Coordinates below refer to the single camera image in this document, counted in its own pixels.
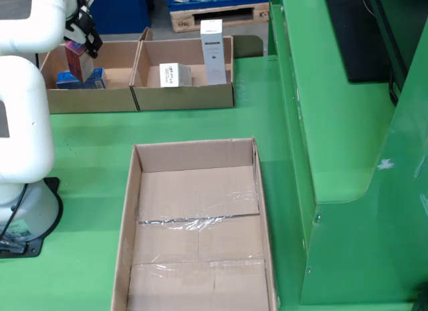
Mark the gray cable bundle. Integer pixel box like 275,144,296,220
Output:
0,230,28,255

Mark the long thin black cable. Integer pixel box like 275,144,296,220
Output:
0,183,30,245

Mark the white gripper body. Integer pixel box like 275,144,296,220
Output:
64,19,84,44

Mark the large shallow cardboard tray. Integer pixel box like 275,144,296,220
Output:
110,136,278,311

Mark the blue product box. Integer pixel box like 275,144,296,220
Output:
56,67,108,90

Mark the tall white product box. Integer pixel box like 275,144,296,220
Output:
200,19,228,86

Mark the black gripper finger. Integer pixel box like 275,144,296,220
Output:
77,5,104,60

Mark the small white product box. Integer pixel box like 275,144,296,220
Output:
159,62,194,88

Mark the open brown cardboard box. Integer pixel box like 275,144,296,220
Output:
37,27,150,114

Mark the wooden pallet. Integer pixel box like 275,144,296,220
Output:
169,2,271,33

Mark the cardboard box with side flap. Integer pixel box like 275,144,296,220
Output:
129,27,265,112

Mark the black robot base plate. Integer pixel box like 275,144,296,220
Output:
0,177,64,258

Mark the dark red product box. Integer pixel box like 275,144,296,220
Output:
64,39,96,84

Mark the short black cabinet cable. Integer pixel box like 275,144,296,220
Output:
387,72,402,106

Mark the blue plastic bin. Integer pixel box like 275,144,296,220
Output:
87,0,151,36

